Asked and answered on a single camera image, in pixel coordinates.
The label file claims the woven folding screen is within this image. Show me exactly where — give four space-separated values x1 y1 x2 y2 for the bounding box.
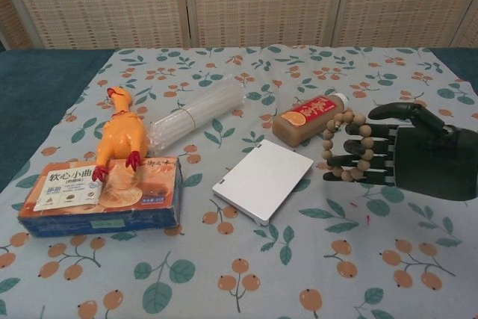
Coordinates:
0 0 478 51

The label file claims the brown juice bottle red label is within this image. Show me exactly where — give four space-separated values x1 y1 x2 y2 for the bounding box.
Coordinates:
272 92 350 148

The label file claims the orange and blue cookie box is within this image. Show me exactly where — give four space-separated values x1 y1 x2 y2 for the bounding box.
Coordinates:
16 155 184 239

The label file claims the wooden bead bracelet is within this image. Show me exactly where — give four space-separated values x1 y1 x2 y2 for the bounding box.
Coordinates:
321 110 374 182

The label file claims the bundle of clear plastic tubes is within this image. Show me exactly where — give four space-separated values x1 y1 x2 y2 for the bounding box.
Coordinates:
147 81 249 157

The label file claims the floral patterned tablecloth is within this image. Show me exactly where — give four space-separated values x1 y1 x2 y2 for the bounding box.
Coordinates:
0 45 478 319

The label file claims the yellow rubber chicken toy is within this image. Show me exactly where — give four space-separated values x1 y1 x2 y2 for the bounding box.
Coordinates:
92 85 146 184

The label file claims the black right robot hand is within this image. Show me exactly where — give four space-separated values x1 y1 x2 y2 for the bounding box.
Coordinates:
323 101 478 201

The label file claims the white flat rectangular case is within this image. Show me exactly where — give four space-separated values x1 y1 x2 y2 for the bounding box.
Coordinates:
211 138 314 227

